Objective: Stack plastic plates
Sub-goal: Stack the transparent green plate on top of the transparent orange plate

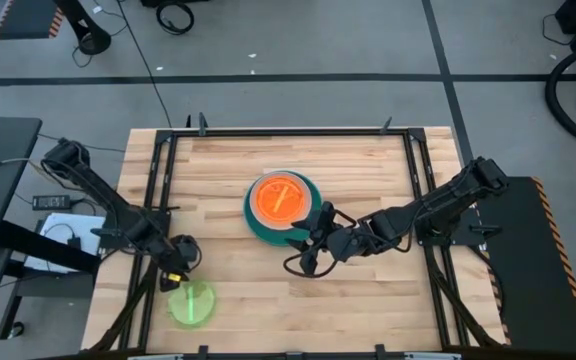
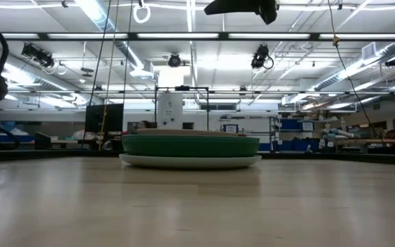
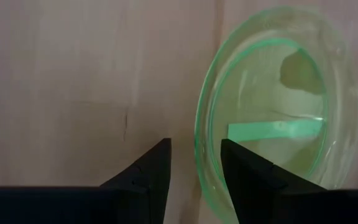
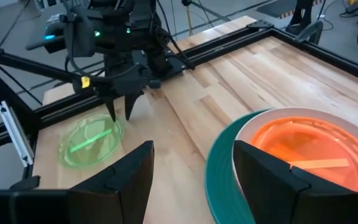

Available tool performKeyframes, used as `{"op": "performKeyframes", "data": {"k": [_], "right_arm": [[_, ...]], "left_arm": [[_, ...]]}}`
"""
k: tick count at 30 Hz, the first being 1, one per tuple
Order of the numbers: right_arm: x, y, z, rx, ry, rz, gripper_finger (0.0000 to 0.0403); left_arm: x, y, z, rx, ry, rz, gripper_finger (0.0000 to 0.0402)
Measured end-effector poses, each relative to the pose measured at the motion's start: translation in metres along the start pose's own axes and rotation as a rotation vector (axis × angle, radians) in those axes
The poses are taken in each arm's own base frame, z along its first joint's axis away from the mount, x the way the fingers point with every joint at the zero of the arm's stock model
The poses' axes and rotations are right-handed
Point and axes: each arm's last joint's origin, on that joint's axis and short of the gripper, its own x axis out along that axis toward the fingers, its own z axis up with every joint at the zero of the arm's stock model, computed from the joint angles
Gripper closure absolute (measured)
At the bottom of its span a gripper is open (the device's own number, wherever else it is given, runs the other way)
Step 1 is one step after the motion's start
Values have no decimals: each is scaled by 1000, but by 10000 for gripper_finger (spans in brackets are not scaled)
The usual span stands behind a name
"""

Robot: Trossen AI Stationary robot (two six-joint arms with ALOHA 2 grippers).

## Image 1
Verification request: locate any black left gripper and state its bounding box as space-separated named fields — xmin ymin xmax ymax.
xmin=158 ymin=233 xmax=203 ymax=294

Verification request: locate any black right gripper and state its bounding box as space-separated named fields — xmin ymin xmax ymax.
xmin=285 ymin=200 xmax=372 ymax=277

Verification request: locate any transparent orange plastic plate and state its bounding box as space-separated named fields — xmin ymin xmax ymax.
xmin=254 ymin=174 xmax=308 ymax=225

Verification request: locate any dark green plastic plate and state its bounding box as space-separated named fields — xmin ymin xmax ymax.
xmin=242 ymin=169 xmax=325 ymax=248

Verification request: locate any white sheet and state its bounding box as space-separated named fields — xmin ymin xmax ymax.
xmin=23 ymin=212 xmax=107 ymax=274

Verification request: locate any black hazard-striped platform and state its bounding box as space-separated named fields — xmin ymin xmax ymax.
xmin=473 ymin=175 xmax=576 ymax=355

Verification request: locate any black stand base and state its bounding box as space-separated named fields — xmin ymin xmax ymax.
xmin=55 ymin=0 xmax=113 ymax=57

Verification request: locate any black hazard-striped floor mat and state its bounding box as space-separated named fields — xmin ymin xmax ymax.
xmin=0 ymin=0 xmax=65 ymax=41

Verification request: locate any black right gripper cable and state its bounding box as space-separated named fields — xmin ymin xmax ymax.
xmin=282 ymin=251 xmax=340 ymax=280

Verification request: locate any black aluminium table frame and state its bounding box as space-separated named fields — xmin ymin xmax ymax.
xmin=90 ymin=125 xmax=499 ymax=354

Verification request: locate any long black floor cable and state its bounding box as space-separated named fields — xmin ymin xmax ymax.
xmin=116 ymin=0 xmax=173 ymax=129

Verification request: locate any coiled black cable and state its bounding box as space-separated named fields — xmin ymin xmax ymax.
xmin=154 ymin=0 xmax=196 ymax=37

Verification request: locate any thick black hose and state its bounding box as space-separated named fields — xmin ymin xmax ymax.
xmin=543 ymin=38 xmax=576 ymax=157

